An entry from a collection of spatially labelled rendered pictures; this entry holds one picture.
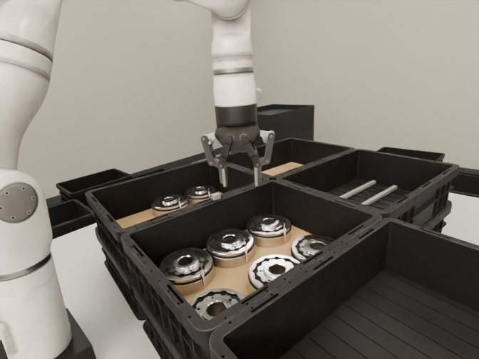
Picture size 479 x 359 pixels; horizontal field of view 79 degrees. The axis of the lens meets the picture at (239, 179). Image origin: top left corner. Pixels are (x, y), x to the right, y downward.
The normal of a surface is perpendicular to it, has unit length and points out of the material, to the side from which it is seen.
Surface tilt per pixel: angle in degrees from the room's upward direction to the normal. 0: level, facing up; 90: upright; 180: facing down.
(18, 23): 54
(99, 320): 0
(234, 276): 0
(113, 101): 90
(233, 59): 90
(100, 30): 90
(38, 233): 92
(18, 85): 105
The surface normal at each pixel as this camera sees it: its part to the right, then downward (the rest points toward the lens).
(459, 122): -0.69, 0.29
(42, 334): 0.72, 0.19
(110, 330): -0.07, -0.94
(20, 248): 0.86, 0.14
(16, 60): 0.61, 0.05
